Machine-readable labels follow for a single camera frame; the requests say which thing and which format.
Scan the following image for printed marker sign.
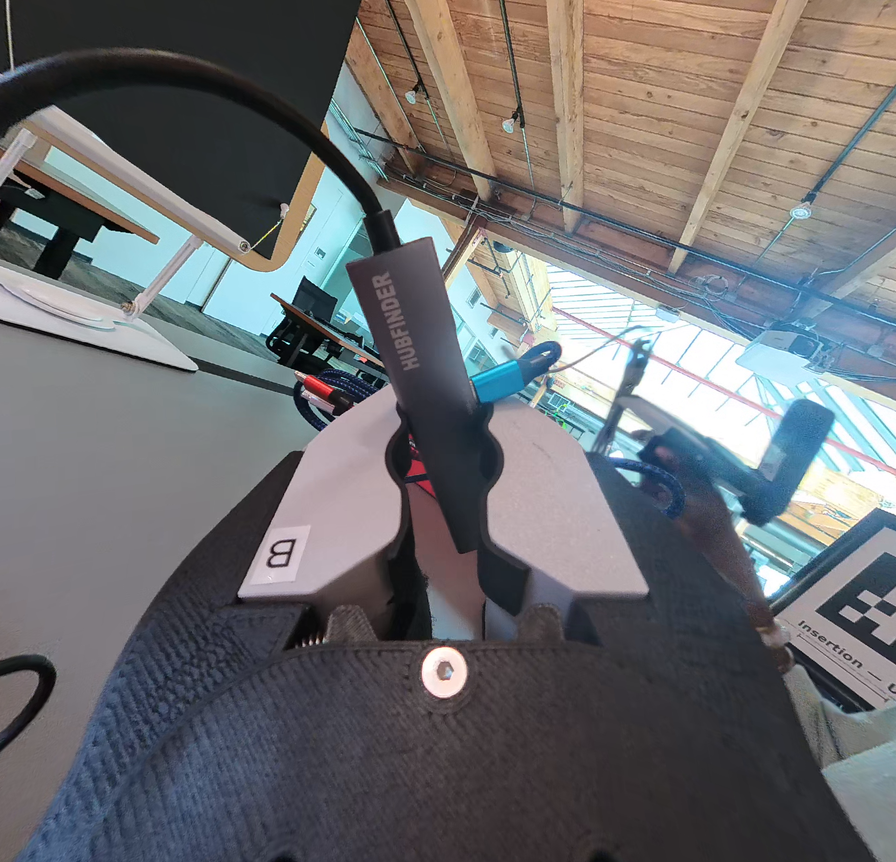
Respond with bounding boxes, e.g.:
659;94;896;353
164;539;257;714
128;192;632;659
770;508;896;709

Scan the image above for wooden backing board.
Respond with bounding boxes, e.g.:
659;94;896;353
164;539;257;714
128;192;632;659
28;120;331;273

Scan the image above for white ceiling projector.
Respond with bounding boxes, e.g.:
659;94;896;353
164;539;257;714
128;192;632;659
735;323;841;387

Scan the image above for black panel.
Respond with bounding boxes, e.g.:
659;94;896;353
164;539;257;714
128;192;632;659
0;0;372;261

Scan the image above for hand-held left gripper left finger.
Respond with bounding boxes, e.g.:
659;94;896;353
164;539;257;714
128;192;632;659
237;386;414;607

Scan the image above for grey usb hub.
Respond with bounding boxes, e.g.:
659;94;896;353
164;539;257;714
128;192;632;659
345;238;491;554

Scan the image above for red plug braided cable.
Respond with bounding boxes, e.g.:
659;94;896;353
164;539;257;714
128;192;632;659
294;371;354;415

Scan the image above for black office chair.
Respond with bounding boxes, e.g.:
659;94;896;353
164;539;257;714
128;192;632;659
266;277;344;366

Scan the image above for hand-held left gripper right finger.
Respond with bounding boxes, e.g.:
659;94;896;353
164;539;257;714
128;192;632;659
478;399;652;617

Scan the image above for wooden desk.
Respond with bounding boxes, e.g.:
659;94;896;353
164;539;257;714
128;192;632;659
0;158;161;282

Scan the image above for beaded bracelets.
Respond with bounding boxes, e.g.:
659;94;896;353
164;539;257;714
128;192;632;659
752;599;795;667

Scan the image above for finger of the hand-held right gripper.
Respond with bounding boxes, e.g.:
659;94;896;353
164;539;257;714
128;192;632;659
605;394;701;450

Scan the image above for person's right forearm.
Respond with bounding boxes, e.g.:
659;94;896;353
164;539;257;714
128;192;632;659
672;484;792;660

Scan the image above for long office desk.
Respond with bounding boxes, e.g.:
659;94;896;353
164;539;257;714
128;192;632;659
271;294;386;369

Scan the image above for white stand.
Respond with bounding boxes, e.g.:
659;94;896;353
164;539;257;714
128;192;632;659
0;105;291;373

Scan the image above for person's pale shirt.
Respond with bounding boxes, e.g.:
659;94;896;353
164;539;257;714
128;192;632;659
783;666;896;862

